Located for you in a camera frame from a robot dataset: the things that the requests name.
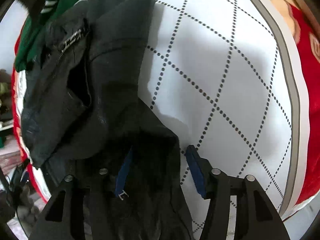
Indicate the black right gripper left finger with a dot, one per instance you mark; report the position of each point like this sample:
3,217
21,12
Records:
63,215

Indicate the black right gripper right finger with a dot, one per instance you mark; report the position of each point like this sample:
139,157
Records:
255,216

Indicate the black jacket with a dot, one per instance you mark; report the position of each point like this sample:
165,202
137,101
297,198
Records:
82,113

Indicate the shelf with folded clothes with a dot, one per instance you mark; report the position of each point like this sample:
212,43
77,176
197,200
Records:
6,106

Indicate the white quilted bed sheet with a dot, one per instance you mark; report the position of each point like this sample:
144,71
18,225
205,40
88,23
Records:
162,119

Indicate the green striped garment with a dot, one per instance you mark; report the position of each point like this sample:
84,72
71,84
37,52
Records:
25,46

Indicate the red floral blanket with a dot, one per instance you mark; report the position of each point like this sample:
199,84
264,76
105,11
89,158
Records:
305,79

